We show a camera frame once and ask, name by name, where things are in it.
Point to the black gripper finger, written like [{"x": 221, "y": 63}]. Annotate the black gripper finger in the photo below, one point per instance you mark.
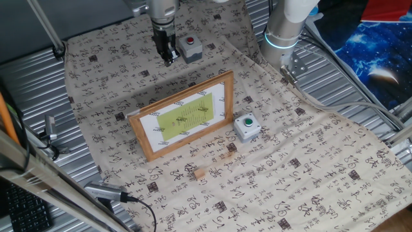
[
  {"x": 174, "y": 56},
  {"x": 166, "y": 57}
]

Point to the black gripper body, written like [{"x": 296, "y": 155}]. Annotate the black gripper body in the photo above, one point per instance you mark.
[{"x": 164, "y": 38}]

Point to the small wooden block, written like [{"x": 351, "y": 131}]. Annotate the small wooden block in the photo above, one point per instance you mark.
[{"x": 199, "y": 173}]

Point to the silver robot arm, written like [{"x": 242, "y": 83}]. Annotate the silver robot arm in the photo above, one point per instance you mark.
[{"x": 283, "y": 29}]

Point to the grey box with red button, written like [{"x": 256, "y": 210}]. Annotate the grey box with red button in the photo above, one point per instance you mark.
[{"x": 190, "y": 53}]

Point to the white tape piece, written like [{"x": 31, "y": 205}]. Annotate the white tape piece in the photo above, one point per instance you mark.
[{"x": 133, "y": 113}]

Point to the grey box with green button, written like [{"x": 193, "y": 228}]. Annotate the grey box with green button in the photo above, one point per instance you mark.
[{"x": 246, "y": 133}]

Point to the grey metal pole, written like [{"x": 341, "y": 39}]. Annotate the grey metal pole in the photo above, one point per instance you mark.
[{"x": 45, "y": 25}]

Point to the beige calligraphy print cloth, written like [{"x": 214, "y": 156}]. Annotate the beige calligraphy print cloth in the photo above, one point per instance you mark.
[{"x": 273, "y": 177}]

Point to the aluminium beam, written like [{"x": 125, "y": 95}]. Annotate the aluminium beam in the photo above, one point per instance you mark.
[{"x": 32, "y": 167}]

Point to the blue space print poster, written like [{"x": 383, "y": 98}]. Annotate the blue space print poster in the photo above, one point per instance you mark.
[{"x": 370, "y": 54}]

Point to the black keyboard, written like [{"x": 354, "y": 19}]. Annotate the black keyboard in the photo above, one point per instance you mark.
[{"x": 25, "y": 209}]

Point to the red sheet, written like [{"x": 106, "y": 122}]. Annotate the red sheet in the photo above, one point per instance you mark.
[{"x": 386, "y": 9}]

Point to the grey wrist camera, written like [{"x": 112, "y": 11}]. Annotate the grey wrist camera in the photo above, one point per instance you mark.
[{"x": 136, "y": 6}]

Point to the wooden picture frame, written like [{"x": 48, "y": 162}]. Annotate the wooden picture frame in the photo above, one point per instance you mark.
[{"x": 230, "y": 96}]

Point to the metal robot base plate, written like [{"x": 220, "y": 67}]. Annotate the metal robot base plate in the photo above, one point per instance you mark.
[{"x": 299, "y": 66}]

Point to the silver ribbed camera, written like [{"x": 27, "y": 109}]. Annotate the silver ribbed camera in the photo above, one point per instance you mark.
[{"x": 103, "y": 190}]

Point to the aluminium frame profile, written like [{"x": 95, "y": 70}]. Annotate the aluminium frame profile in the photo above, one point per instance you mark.
[{"x": 402, "y": 135}]

